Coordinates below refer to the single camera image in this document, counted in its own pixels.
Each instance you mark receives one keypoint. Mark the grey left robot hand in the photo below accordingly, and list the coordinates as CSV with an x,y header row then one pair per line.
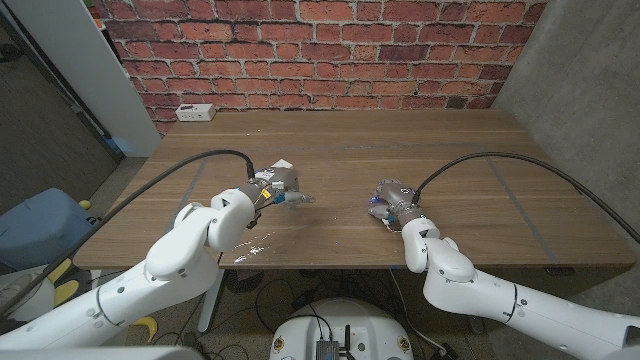
x,y
285,182

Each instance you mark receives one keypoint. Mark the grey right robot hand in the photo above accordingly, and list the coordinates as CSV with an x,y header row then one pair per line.
x,y
397,200

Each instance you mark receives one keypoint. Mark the clear cellophane sheet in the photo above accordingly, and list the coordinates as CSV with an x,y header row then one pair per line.
x,y
252,248

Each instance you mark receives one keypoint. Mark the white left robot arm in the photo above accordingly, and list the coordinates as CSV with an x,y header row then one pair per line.
x,y
175,260

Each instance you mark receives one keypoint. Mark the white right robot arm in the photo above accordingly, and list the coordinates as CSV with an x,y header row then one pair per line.
x,y
475,285

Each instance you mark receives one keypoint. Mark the white power strip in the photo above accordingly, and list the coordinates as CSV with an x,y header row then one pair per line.
x,y
195,112

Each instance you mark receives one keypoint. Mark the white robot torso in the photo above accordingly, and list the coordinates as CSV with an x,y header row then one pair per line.
x,y
350,320

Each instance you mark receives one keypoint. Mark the red brick print backdrop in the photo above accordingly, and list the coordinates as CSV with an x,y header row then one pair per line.
x,y
320,50

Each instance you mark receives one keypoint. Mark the white table leg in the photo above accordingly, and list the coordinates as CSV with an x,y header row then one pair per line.
x,y
210,305

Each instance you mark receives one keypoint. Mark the grey table leg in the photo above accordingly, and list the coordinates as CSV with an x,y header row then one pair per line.
x,y
475,325

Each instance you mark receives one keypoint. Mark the black antenna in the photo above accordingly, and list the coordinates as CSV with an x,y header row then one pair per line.
x,y
347,342

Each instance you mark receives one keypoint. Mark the black power adapter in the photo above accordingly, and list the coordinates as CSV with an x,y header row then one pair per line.
x,y
444,351

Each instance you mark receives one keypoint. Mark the small grey electronics box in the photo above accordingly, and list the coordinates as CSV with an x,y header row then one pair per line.
x,y
327,350

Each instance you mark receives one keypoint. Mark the yellow banana toy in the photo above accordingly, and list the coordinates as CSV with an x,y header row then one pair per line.
x,y
146,327

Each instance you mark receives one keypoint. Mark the small yellow-green ball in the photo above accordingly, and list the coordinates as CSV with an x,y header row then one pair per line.
x,y
85,205

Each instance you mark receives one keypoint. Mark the blue-grey bin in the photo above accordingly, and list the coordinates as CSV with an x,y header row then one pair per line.
x,y
40,225

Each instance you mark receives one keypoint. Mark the white wall panel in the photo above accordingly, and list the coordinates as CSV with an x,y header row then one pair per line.
x,y
75,60

